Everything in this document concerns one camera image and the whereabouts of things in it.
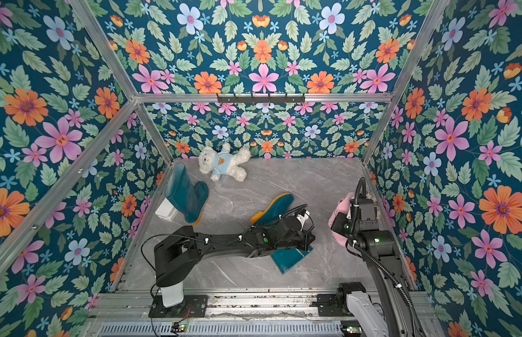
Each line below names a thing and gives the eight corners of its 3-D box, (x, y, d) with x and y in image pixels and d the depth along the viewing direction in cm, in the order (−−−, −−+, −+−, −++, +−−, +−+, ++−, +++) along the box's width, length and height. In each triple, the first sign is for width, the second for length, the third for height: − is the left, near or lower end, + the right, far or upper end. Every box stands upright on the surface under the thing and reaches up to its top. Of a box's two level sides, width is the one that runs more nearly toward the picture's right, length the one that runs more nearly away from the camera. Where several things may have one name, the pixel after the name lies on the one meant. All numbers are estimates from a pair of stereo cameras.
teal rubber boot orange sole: (185, 228, 94) (160, 196, 74) (195, 193, 107) (177, 158, 87) (200, 228, 94) (179, 196, 74) (209, 193, 107) (193, 158, 87)
